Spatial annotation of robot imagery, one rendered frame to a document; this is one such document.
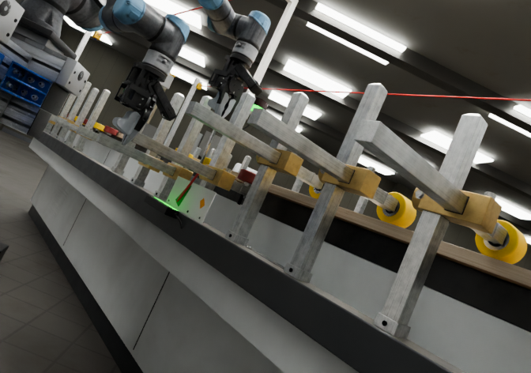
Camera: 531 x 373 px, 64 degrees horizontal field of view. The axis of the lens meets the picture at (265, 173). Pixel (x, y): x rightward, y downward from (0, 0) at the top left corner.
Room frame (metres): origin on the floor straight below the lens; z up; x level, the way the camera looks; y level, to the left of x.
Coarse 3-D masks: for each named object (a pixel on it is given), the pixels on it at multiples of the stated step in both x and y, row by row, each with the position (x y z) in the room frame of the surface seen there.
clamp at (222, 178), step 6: (216, 168) 1.28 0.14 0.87; (216, 174) 1.27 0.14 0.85; (222, 174) 1.25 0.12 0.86; (228, 174) 1.26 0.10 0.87; (210, 180) 1.28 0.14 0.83; (216, 180) 1.26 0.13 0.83; (222, 180) 1.26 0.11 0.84; (228, 180) 1.27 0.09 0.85; (234, 180) 1.28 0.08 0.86; (222, 186) 1.26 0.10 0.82; (228, 186) 1.27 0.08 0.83
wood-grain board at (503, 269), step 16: (272, 192) 1.33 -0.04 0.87; (288, 192) 1.28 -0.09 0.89; (368, 224) 1.03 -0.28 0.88; (384, 224) 0.99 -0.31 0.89; (400, 240) 0.98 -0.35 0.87; (448, 256) 0.86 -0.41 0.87; (464, 256) 0.84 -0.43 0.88; (480, 256) 0.81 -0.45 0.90; (496, 272) 0.78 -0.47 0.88; (512, 272) 0.76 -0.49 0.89; (528, 272) 0.75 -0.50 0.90; (528, 288) 0.78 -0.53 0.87
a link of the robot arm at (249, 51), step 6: (240, 42) 1.24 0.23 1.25; (246, 42) 1.24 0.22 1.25; (234, 48) 1.25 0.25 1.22; (240, 48) 1.24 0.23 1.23; (246, 48) 1.24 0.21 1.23; (252, 48) 1.24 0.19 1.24; (240, 54) 1.24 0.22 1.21; (246, 54) 1.24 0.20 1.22; (252, 54) 1.25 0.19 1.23; (252, 60) 1.26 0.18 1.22
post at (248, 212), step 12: (300, 96) 1.12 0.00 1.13; (288, 108) 1.13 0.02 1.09; (300, 108) 1.13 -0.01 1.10; (288, 120) 1.11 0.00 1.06; (276, 144) 1.12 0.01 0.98; (264, 168) 1.12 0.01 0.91; (264, 180) 1.12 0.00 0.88; (252, 192) 1.13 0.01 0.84; (264, 192) 1.13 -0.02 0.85; (252, 204) 1.12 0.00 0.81; (240, 216) 1.13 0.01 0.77; (252, 216) 1.13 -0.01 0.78; (240, 228) 1.12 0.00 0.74
